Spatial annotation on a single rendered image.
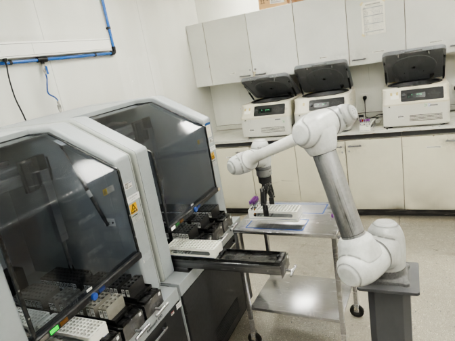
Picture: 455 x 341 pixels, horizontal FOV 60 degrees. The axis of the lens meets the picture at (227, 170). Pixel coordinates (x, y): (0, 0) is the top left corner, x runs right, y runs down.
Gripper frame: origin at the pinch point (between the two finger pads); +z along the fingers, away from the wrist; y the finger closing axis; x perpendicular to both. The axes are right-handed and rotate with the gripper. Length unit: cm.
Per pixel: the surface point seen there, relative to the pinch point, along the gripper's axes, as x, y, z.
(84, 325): 41, -108, 5
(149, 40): 158, 138, -114
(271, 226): -1.6, -3.7, 9.4
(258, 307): 13, -8, 63
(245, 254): 2.7, -33.7, 11.1
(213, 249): 15.9, -42.3, 5.1
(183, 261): 34, -45, 12
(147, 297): 31, -80, 10
